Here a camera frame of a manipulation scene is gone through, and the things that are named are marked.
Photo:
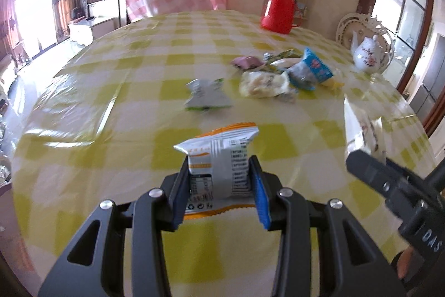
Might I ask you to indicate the purple snack packet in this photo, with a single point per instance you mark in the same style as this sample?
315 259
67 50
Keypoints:
247 62

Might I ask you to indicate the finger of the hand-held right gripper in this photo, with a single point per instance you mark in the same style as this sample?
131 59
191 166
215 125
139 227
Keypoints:
368 168
406 173

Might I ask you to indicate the small green snack packet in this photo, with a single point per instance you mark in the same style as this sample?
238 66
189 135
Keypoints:
278 57

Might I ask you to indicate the patterned brown curtain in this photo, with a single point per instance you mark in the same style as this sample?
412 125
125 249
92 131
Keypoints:
8 25
64 1

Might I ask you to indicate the red thermos jug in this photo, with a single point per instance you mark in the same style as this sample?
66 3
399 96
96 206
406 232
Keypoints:
278 11

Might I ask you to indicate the orange and white snack packet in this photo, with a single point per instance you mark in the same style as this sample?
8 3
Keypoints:
219 157

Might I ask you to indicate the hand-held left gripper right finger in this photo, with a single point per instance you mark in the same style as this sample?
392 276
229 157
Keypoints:
259 192

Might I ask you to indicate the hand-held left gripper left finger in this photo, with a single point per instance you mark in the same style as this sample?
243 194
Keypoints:
180 192

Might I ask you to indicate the person's right hand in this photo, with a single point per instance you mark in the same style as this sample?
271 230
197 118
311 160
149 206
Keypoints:
404 265

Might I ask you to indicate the blue snack packet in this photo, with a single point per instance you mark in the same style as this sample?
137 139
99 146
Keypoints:
311 69

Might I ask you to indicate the grey cabinet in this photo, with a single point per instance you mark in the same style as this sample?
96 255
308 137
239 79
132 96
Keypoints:
431 74

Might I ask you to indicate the green and white snack packet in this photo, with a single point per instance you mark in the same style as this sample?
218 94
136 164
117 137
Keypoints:
207 95

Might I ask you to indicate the white television cabinet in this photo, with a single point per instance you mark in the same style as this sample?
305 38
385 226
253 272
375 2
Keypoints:
87 29

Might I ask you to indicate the cream white snack packet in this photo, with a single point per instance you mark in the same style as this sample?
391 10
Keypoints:
260 84

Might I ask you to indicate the translucent white snack packet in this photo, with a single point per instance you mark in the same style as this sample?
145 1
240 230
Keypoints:
358 130

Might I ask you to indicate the white floral teapot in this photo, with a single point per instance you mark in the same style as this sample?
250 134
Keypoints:
366 53

